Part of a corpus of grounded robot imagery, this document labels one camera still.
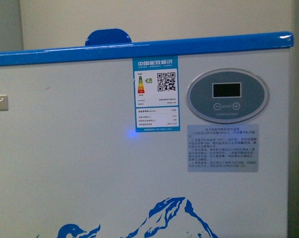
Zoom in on blue energy label sticker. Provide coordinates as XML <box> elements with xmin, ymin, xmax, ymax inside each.
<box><xmin>132</xmin><ymin>56</ymin><xmax>180</xmax><ymax>132</ymax></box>

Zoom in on grey cabinet beside freezer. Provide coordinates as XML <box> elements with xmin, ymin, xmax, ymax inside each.
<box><xmin>0</xmin><ymin>0</ymin><xmax>23</xmax><ymax>52</ymax></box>

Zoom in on oval grey control panel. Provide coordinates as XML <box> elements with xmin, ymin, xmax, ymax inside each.
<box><xmin>186</xmin><ymin>68</ymin><xmax>269</xmax><ymax>124</ymax></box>

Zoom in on white blue chest freezer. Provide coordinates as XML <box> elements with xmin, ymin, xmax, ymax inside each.
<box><xmin>0</xmin><ymin>32</ymin><xmax>294</xmax><ymax>238</ymax></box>

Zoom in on grey instruction sticker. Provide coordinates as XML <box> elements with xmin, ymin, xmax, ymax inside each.
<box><xmin>187</xmin><ymin>124</ymin><xmax>259</xmax><ymax>173</ymax></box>

